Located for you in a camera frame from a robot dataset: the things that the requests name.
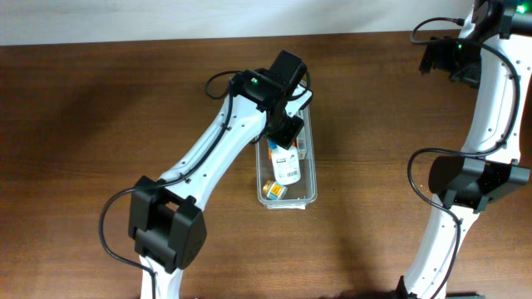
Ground yellow Woods medicine box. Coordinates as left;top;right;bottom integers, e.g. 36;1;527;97
268;140;278;159

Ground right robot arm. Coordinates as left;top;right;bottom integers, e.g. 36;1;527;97
394;1;531;298

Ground white spray bottle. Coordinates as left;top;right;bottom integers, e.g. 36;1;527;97
271;145;301;185

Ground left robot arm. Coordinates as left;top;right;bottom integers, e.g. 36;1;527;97
128;51;313;298

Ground white Panadol box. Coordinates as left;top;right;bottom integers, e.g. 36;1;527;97
296;128;308;160

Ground small gold-lid jar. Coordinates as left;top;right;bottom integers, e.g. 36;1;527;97
262;180;288;200

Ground clear plastic container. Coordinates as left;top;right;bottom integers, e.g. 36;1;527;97
255;105;318;209

